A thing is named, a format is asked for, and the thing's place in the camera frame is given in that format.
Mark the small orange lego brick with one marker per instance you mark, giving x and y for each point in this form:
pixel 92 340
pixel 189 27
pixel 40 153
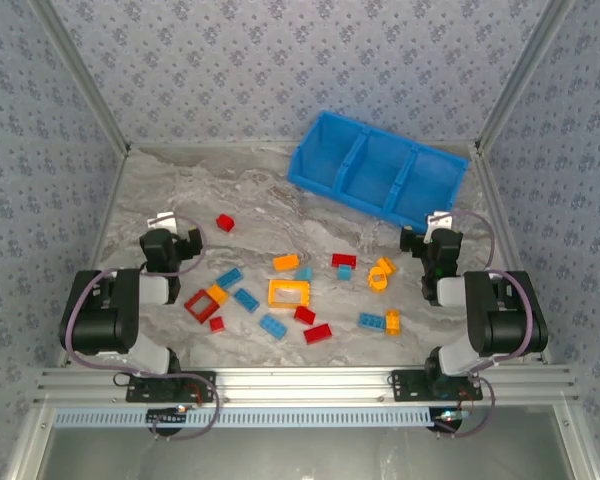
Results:
pixel 386 265

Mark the small red lego brick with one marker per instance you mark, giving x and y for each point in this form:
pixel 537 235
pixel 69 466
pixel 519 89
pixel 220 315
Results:
pixel 217 324
pixel 225 222

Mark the red lego window frame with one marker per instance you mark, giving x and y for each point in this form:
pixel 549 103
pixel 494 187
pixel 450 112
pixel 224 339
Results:
pixel 190 303

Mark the long red lego brick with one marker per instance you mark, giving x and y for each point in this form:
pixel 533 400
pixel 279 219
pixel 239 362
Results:
pixel 318 333
pixel 343 260

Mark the small light blue lego brick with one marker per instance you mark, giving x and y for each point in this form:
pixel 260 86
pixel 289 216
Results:
pixel 344 272
pixel 303 273

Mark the long orange lego brick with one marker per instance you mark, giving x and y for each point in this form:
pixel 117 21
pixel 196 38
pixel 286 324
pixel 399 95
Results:
pixel 392 322
pixel 286 262

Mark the orange lego window frame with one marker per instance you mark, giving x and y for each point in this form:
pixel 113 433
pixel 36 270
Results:
pixel 289 283

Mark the blue three-compartment plastic bin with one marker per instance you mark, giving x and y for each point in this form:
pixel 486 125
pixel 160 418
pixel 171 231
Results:
pixel 325 155

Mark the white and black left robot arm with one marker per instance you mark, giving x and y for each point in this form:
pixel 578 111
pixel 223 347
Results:
pixel 100 320

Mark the grey metal lower panel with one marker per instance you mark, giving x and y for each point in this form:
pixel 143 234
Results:
pixel 305 455

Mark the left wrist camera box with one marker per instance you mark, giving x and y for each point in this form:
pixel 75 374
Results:
pixel 161 220

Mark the aluminium table edge rail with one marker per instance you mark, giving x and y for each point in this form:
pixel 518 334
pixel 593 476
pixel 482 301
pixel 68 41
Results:
pixel 97 250
pixel 511 250

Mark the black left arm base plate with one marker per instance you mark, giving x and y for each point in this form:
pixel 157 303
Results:
pixel 205 387

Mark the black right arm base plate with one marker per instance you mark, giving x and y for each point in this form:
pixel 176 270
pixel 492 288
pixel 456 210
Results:
pixel 405 387

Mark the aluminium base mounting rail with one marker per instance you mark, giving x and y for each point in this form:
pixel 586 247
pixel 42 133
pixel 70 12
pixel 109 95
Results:
pixel 305 385

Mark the aluminium frame post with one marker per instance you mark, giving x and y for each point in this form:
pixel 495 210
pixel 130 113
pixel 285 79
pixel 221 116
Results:
pixel 521 75
pixel 82 75

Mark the aluminium lower frame bar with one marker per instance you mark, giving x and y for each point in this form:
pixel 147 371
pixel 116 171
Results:
pixel 31 445
pixel 579 445

